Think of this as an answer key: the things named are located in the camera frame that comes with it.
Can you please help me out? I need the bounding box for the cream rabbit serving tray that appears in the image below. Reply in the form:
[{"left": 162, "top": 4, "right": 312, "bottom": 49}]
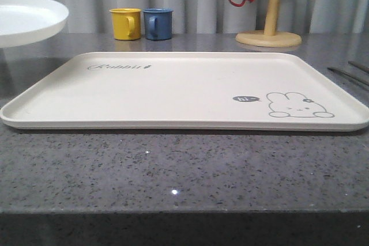
[{"left": 1, "top": 52, "right": 368, "bottom": 131}]

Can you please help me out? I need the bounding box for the silver fork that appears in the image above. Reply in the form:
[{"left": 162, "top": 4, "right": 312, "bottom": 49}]
[{"left": 327, "top": 67, "right": 369, "bottom": 86}]

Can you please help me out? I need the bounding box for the silver chopstick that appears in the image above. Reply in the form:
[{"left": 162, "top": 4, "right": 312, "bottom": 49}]
[{"left": 348, "top": 60, "right": 369, "bottom": 74}]

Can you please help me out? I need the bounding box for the wooden mug tree stand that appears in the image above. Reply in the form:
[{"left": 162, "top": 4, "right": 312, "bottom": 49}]
[{"left": 235, "top": 0, "right": 302, "bottom": 47}]

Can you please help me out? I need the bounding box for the white round plate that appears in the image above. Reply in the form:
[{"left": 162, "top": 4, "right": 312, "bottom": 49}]
[{"left": 1, "top": 0, "right": 69, "bottom": 48}]

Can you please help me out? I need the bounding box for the yellow mug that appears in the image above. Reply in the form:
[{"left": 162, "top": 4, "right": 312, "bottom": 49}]
[{"left": 110, "top": 8, "right": 141, "bottom": 40}]

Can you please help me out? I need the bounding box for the blue mug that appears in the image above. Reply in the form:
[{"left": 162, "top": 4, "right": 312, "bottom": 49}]
[{"left": 143, "top": 8, "right": 173, "bottom": 40}]

